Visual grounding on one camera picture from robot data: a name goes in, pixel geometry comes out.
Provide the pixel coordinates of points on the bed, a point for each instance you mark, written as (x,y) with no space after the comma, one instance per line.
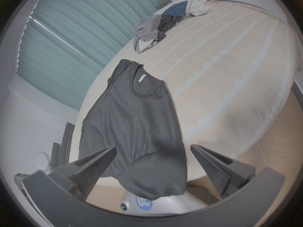
(224,79)

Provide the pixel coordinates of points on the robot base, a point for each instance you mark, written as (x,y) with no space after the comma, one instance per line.
(165,204)

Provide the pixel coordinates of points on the pile of clothes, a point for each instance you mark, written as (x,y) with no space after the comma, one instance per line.
(151,25)

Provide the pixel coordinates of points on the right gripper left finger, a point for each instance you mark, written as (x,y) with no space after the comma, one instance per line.
(92,171)

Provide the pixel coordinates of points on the blue-green curtain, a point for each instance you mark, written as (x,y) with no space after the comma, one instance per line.
(54,67)
(94,15)

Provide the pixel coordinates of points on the round white mirror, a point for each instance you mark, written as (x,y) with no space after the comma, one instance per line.
(40,160)

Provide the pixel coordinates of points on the grey bedside table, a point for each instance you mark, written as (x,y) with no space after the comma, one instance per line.
(163,2)

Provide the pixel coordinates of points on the black chest of drawers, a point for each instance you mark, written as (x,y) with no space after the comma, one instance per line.
(68,143)

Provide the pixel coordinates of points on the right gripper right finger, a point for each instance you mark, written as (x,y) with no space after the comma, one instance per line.
(213,171)

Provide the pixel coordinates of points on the black T-shirt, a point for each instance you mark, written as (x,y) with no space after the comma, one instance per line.
(137,131)

